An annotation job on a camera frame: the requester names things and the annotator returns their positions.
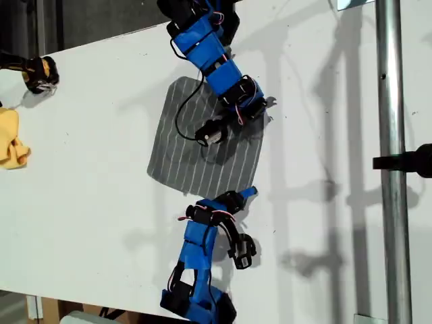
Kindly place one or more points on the pale grey container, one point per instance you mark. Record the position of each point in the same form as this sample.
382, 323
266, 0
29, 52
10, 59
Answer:
81, 319

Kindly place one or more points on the grey striped towel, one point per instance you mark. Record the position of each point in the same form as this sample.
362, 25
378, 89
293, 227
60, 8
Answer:
175, 162

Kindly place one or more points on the short black camera stalk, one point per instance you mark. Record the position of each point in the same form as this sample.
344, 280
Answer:
233, 233
226, 123

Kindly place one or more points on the black clamp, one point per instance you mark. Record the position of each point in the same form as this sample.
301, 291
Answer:
418, 160

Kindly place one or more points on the white table leg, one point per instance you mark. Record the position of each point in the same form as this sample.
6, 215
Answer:
33, 307

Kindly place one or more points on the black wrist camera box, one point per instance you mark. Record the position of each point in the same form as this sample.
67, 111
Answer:
243, 256
209, 133

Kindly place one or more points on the steel post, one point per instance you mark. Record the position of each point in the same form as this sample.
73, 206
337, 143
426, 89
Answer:
391, 101

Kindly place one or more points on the black and yellow power tool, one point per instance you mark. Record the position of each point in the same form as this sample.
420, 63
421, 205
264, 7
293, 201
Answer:
37, 72

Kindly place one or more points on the yellow cloth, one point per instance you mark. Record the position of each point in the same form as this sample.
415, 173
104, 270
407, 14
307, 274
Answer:
8, 135

